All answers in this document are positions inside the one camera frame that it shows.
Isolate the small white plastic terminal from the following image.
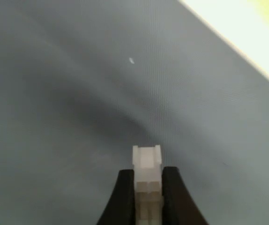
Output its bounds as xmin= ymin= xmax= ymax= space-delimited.
xmin=132 ymin=144 xmax=164 ymax=225

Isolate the dark grey mat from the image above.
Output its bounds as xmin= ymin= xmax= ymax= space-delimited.
xmin=0 ymin=0 xmax=269 ymax=225

